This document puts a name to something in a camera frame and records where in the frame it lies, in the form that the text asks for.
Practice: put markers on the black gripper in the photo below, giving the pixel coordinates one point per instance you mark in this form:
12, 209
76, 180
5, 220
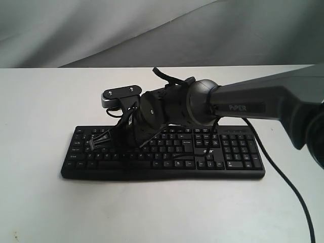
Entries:
133, 130

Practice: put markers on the black Acer keyboard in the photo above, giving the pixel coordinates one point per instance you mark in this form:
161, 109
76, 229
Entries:
175, 153

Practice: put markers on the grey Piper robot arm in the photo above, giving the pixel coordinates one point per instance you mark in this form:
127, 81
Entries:
294, 98

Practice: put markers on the grey backdrop cloth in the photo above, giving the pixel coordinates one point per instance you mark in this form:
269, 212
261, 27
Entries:
75, 34

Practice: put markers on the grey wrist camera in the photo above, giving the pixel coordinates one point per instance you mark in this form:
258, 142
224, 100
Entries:
122, 97

